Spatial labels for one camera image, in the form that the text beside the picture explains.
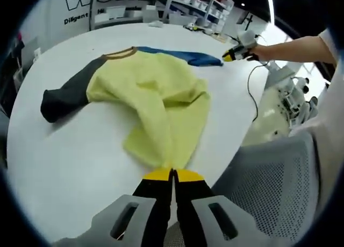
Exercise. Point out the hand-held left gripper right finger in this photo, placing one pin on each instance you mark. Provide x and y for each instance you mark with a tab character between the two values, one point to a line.
193	201

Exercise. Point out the person's right hand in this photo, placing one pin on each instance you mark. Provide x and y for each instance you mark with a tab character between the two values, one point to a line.
259	53

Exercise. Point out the yellow blue grey garment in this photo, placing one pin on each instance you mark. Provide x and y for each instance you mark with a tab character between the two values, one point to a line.
139	91

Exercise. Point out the black monitor on stand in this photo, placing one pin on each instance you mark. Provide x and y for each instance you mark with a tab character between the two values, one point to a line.
246	17

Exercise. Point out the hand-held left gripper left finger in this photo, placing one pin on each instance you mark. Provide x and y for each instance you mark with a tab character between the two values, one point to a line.
150	198

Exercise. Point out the grey flat box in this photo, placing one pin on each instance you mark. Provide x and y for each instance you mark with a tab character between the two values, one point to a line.
178	17

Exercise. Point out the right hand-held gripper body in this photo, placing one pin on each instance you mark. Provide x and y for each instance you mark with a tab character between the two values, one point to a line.
247	41

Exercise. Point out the ceiling light strip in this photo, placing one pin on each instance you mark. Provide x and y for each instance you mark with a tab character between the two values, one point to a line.
269	5

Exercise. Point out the white mug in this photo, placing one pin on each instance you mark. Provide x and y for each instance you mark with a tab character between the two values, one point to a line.
37	54

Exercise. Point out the grey mesh office chair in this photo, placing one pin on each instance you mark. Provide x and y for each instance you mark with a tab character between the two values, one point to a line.
274	182

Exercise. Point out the yellow black tool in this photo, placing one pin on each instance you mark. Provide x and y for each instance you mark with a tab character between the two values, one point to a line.
193	27

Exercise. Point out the row of white storage bins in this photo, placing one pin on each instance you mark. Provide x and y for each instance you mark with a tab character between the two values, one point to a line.
204	5

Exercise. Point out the white robot machine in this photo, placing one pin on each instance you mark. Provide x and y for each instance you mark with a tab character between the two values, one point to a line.
290	96

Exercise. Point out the small white table item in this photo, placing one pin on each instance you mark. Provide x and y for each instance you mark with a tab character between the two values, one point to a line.
156	23

